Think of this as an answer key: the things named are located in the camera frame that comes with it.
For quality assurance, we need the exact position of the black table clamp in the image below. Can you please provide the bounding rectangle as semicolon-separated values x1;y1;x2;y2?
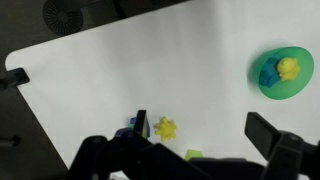
0;67;31;91

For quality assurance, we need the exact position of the green plastic bowl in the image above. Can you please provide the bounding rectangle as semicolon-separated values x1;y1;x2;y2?
249;46;315;101

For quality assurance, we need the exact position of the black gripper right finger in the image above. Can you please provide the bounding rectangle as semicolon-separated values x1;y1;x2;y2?
244;111;320;180

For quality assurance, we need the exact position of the black bolt knob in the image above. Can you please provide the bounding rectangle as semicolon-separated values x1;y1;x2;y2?
0;135;23;148

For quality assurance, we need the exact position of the teal rubber animal toy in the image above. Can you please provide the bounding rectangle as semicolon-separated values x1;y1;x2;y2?
258;57;283;89

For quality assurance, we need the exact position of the black round vent grille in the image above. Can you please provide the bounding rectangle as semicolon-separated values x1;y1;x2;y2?
42;0;85;37

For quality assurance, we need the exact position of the blue rubber block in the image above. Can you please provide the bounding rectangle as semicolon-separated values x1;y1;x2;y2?
129;116;151;139

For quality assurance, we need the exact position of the yellow rubber animal toy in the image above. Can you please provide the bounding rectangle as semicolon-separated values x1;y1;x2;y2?
276;57;302;82

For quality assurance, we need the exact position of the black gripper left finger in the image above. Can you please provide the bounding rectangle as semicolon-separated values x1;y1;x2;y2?
65;109;214;180

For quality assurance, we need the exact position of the yellow spiky star toy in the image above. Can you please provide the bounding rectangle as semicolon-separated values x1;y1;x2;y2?
153;116;178;141

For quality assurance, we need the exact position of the lime green plastic piece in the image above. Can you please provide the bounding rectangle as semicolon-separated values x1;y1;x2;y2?
184;148;205;162

